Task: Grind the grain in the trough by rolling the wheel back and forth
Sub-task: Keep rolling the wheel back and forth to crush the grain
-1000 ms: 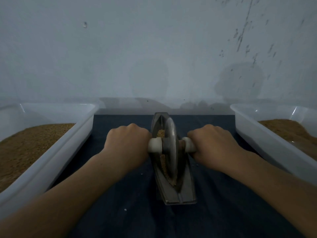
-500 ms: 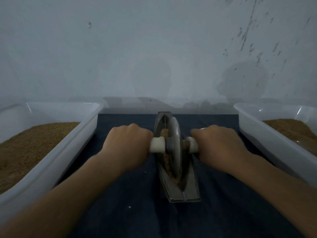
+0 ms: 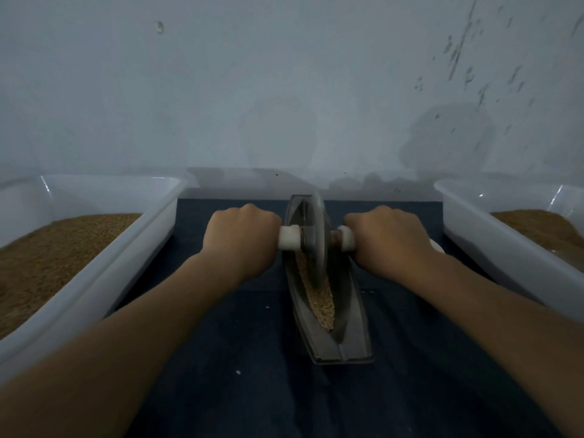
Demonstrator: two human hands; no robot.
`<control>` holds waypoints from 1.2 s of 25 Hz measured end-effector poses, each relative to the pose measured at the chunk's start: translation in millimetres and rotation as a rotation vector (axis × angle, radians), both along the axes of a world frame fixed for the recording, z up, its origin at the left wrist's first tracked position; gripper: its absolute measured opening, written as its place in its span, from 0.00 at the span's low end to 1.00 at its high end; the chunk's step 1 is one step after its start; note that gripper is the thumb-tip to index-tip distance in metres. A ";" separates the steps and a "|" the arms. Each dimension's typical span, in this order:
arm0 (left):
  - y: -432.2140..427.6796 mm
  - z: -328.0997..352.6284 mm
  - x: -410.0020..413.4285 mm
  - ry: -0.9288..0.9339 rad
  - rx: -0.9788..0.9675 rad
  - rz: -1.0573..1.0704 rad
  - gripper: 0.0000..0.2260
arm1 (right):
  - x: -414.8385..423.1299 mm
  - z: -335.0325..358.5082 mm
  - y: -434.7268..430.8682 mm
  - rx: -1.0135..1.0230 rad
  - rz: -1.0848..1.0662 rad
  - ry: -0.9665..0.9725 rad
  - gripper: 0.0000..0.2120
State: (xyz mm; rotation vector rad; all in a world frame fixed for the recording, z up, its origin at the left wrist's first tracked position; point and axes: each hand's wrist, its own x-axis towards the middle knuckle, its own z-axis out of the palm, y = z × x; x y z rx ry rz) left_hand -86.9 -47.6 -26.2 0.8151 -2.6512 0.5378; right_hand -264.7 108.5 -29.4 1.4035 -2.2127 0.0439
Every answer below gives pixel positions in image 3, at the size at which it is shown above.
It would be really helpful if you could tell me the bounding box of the dark blue tablecloth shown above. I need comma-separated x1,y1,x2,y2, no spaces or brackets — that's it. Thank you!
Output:
105,198,562,438

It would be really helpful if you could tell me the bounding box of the boat-shaped metal grinding trough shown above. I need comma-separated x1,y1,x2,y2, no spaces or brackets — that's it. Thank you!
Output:
281,194,374,366

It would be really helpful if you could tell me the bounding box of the person's left hand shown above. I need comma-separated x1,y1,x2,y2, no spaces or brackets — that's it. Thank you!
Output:
199,204,283,283

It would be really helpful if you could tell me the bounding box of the small ground grain portion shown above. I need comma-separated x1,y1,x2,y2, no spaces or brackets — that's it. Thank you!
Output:
294,251,337,331

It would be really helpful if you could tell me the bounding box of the white plastic tray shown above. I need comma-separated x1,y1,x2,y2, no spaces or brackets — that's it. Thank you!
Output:
0,174,188,384
433,178,584,323

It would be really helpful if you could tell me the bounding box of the person's left forearm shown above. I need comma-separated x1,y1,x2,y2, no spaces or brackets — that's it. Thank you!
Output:
0,252,243,438

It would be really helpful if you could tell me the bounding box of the person's right hand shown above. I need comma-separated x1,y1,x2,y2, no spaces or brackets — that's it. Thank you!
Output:
344,206,439,283

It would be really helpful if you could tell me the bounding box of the metal grinding wheel with handles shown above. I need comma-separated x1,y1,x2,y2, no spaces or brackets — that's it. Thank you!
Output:
277,194,357,281

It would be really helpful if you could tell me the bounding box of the person's right forearm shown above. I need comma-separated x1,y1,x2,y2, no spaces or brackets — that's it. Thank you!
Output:
401,255,584,438

